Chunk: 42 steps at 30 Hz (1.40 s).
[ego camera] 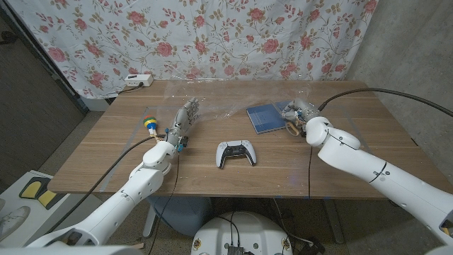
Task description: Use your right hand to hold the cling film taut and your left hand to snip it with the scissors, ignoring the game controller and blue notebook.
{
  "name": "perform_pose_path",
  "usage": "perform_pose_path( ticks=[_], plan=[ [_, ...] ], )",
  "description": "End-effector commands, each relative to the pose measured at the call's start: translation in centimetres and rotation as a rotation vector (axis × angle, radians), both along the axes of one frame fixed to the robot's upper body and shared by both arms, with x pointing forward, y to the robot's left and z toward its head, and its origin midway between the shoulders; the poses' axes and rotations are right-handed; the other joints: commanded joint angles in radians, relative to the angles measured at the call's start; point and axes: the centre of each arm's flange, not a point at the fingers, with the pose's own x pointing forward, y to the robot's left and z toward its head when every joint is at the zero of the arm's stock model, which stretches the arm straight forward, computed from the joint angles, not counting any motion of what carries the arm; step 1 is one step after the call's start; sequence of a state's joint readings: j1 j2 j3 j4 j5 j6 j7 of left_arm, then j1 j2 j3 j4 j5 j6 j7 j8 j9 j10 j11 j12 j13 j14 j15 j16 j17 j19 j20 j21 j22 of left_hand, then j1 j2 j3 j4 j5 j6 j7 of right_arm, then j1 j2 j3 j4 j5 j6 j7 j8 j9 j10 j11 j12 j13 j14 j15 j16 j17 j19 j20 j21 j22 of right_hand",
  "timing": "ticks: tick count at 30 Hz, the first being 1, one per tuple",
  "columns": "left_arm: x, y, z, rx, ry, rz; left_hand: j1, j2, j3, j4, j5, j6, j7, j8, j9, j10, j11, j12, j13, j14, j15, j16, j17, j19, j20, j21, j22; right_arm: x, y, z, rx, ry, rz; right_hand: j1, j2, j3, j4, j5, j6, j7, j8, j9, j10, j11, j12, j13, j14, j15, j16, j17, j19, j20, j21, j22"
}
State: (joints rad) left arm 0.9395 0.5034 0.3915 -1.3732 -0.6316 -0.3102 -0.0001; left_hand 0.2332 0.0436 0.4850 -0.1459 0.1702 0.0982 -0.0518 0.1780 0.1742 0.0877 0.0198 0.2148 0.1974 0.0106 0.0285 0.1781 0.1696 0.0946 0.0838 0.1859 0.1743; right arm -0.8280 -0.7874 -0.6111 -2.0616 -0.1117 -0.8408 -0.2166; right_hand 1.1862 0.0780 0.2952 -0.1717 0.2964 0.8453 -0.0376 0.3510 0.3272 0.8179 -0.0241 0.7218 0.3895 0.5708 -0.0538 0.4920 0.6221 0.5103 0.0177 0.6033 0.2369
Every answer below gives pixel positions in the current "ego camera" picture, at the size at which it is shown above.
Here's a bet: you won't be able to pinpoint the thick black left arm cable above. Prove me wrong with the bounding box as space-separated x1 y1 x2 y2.
45 134 168 235

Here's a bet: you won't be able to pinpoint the grey blue round stool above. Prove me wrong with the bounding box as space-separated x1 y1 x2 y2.
146 195 213 237

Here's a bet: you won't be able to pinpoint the yellow grey handled scissors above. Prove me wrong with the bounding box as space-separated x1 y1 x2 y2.
285 117 302 138

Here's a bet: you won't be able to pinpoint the clear cling film sheet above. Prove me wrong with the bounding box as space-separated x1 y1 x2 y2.
156 79 313 122

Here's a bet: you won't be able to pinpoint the white floor cable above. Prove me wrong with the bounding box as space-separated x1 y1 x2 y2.
271 198 315 246

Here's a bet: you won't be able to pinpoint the white sneaker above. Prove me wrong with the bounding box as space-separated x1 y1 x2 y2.
0 205 31 242

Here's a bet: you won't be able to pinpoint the black door frame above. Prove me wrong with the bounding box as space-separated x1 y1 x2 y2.
0 3 89 115

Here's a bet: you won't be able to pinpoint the black floor power adapter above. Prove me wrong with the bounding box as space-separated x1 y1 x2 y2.
299 240 326 255

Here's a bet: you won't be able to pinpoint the colourful striped wooden maraca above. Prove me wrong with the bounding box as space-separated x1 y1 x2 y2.
142 115 161 143

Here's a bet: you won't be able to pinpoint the white table leg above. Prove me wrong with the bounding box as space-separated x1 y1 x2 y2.
142 204 159 238

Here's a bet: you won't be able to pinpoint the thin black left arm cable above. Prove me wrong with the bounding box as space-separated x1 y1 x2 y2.
147 151 182 255

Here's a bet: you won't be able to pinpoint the white mat yellow footprints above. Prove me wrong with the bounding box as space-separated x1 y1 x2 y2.
0 169 74 249

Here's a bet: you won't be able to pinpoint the white black game controller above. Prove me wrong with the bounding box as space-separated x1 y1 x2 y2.
215 140 258 169

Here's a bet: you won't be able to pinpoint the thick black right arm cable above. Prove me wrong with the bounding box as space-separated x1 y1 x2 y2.
316 87 453 118

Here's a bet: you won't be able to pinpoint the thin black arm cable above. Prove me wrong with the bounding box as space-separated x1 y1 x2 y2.
147 151 182 255
306 145 314 199

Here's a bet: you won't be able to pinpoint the white power strip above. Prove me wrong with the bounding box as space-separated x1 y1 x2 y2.
124 74 154 88

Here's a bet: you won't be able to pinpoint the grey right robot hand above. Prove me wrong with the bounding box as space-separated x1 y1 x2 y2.
281 98 321 131

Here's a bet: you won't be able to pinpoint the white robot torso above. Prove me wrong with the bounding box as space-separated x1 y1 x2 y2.
190 211 294 255

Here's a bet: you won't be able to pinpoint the blue notebook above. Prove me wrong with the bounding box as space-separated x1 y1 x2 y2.
246 100 295 135

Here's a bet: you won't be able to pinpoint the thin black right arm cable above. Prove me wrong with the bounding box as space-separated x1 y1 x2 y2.
306 145 314 199

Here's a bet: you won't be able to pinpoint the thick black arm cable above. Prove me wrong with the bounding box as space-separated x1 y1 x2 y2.
316 87 453 118
45 134 168 235

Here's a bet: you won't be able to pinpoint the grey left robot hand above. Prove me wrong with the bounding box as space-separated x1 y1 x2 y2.
164 97 201 144

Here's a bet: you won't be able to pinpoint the grey table leg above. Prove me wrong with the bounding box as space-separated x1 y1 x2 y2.
322 198 345 244

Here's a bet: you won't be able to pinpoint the black power strip cord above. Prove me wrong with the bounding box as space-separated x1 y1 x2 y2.
116 83 144 96

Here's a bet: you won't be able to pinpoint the floral print backdrop cloth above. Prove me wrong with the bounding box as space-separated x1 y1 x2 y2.
6 0 379 100

